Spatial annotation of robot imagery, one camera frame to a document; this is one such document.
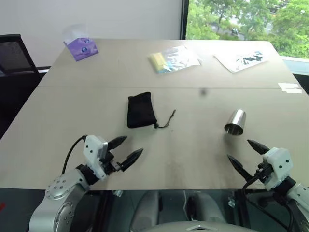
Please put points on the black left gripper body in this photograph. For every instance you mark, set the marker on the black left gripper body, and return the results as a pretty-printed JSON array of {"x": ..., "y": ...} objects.
[{"x": 111, "y": 163}]

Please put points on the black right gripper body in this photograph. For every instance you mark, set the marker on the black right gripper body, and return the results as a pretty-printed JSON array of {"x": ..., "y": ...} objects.
[{"x": 263, "y": 172}]

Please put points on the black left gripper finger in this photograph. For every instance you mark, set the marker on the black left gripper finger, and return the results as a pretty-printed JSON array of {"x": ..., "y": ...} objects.
[
  {"x": 117, "y": 141},
  {"x": 132, "y": 158}
]

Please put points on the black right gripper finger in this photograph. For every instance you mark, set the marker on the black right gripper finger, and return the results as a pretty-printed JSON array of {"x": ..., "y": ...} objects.
[
  {"x": 258, "y": 147},
  {"x": 239, "y": 166}
]

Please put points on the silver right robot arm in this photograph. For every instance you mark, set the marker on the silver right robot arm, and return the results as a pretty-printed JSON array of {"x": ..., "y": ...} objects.
[{"x": 297, "y": 191}]

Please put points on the clear bag with yellow sponges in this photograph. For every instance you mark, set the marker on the clear bag with yellow sponges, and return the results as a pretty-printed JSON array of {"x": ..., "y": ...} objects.
[{"x": 172, "y": 60}]

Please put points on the stainless steel cup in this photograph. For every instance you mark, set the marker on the stainless steel cup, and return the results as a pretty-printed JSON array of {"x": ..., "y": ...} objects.
[{"x": 235, "y": 123}]

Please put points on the grey right robot leg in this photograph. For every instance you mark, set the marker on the grey right robot leg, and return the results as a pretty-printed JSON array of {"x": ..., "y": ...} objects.
[{"x": 207, "y": 205}]

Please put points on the white tape strips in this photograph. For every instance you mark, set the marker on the white tape strips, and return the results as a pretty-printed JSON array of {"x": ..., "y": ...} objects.
[{"x": 289, "y": 87}]

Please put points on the white printed paper sheet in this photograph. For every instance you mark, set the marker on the white printed paper sheet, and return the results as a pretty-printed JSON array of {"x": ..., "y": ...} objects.
[{"x": 241, "y": 60}]

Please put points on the purple tissue box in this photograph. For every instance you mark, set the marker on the purple tissue box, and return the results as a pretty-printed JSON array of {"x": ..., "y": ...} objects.
[{"x": 80, "y": 47}]

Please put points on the black office chair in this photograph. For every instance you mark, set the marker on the black office chair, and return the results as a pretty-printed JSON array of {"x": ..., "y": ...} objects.
[{"x": 15, "y": 62}]

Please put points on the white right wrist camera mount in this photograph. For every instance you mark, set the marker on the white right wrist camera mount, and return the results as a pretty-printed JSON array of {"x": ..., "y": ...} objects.
[{"x": 277, "y": 164}]

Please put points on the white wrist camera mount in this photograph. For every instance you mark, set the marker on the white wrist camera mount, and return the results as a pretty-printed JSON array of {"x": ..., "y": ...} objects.
[
  {"x": 94, "y": 154},
  {"x": 277, "y": 164}
]

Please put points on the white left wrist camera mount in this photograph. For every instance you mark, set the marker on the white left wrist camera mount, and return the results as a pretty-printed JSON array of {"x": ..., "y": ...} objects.
[{"x": 94, "y": 154}]

